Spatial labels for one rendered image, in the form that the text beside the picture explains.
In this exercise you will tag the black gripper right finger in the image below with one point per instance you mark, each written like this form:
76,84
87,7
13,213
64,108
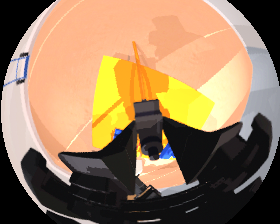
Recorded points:
194,148

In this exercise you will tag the yellow flat deck plate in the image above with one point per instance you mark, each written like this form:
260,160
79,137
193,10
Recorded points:
117,86

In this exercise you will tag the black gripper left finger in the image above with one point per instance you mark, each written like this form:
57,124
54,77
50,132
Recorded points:
117,160

